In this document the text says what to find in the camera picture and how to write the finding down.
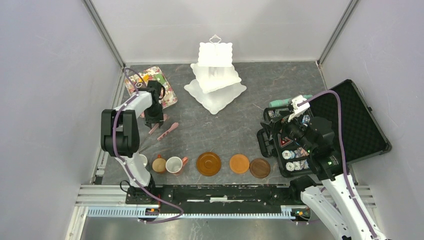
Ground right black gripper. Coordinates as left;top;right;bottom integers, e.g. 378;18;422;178
259;108;315;153

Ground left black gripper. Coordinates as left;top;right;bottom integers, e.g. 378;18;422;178
143;103;164;129

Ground pink-tipped metal tongs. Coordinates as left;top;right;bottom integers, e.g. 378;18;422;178
138;122;179;154

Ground green square cake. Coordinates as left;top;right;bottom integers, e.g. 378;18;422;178
155;74;166;84

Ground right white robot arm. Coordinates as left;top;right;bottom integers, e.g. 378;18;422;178
260;114;388;240

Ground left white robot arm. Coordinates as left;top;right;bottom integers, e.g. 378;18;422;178
100;80;165;204

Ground black open carrying case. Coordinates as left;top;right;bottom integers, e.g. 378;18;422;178
256;79;392;178

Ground floral rectangular tray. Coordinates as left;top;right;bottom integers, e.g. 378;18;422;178
124;66;178;109

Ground chocolate swirl roll cake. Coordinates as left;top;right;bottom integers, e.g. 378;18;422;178
135;81;146;89

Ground orange mug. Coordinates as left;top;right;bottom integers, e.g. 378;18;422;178
151;154;167;174

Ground dark brown wooden coaster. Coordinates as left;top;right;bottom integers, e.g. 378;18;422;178
249;158;271;179

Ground white three-tier dessert stand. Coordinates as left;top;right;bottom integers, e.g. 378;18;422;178
184;34;247;115

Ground large brown wooden saucer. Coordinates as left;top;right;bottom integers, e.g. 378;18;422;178
196;151;222;177

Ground light orange wooden coaster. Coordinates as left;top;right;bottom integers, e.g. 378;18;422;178
229;154;250;174

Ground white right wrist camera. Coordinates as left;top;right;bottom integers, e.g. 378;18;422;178
287;95;310;123

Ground teal cylindrical handle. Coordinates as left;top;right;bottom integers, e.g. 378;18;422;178
268;95;313;108

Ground white mug pink handle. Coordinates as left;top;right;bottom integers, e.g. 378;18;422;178
165;156;189;175

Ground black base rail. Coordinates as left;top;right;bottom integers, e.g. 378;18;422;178
125;184;307;217

